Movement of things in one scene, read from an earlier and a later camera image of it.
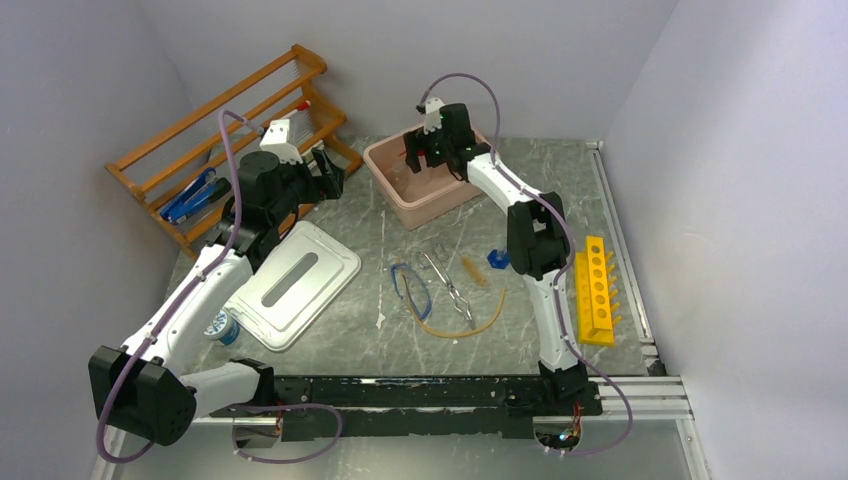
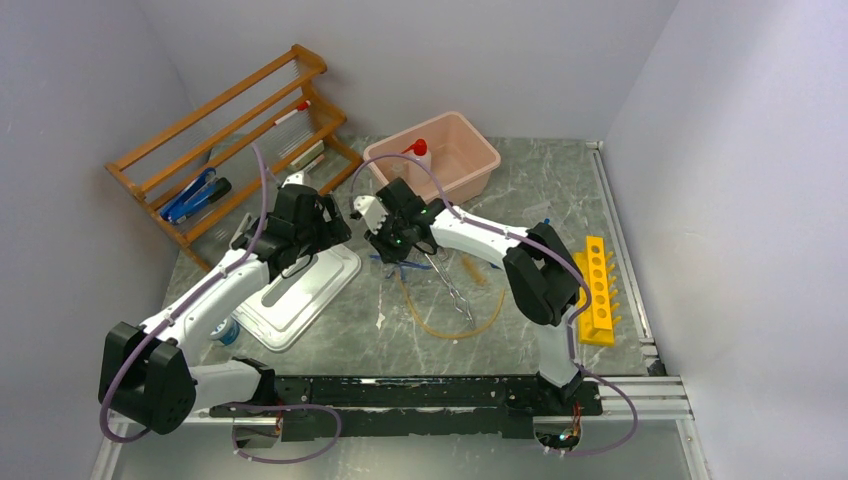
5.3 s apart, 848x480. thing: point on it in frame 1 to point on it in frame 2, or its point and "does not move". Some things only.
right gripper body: (436, 148) to (391, 239)
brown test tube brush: (473, 271) does not move
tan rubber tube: (447, 335) does not move
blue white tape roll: (223, 328) does not move
